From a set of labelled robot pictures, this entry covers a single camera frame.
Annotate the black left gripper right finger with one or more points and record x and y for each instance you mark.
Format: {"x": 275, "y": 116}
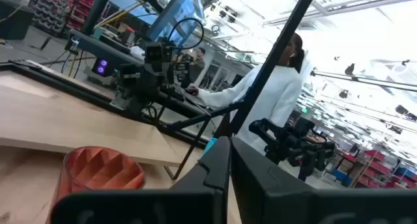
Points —
{"x": 277, "y": 201}

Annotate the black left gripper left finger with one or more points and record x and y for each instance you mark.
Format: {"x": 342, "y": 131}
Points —
{"x": 195, "y": 204}

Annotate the orange translucent faceted cup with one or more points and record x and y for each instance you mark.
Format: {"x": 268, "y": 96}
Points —
{"x": 97, "y": 168}

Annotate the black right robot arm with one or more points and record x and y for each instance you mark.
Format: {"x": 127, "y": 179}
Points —
{"x": 140, "y": 84}

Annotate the rack with red bins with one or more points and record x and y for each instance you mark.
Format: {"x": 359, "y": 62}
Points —
{"x": 374, "y": 165}
{"x": 58, "y": 9}

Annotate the person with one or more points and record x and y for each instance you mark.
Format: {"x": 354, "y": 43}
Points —
{"x": 280, "y": 93}
{"x": 199, "y": 62}

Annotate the grey metal mounting plate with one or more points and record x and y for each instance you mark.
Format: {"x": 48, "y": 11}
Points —
{"x": 120, "y": 103}

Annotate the computer case with purple lights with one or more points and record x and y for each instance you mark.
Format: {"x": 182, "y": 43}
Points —
{"x": 101, "y": 67}

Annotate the grey workbench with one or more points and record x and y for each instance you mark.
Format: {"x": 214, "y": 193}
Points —
{"x": 97, "y": 45}

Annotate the blue screen monitor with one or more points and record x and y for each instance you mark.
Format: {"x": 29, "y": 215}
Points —
{"x": 177, "y": 15}

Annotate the dark round pole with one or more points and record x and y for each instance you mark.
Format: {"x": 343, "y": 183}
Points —
{"x": 96, "y": 12}

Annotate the black storage bin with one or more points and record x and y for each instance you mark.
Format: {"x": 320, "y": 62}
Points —
{"x": 14, "y": 22}

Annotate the black metal shelf leg frame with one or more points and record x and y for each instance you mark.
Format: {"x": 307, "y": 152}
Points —
{"x": 195, "y": 118}

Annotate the grey overhead rail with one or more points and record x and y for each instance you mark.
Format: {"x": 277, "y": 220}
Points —
{"x": 358, "y": 79}

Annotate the black slanted frame post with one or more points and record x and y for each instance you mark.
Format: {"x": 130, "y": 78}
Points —
{"x": 277, "y": 51}

